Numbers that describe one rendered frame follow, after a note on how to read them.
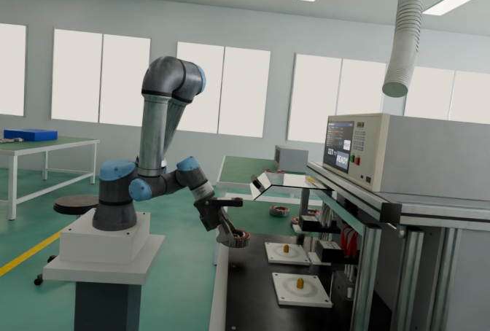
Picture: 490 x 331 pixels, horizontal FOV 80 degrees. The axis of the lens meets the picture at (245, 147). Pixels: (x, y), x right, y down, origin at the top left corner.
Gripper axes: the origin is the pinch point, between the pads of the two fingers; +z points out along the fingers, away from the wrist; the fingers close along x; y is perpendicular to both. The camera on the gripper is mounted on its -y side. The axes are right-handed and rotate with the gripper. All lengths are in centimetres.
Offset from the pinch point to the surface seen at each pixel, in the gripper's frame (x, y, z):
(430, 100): -450, -368, 107
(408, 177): 33, -53, -4
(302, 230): 1.2, -23.2, 8.6
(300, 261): 5.1, -17.3, 16.9
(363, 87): -450, -264, 22
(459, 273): 43, -50, 17
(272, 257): 3.9, -8.8, 11.2
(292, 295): 26.8, -11.3, 12.9
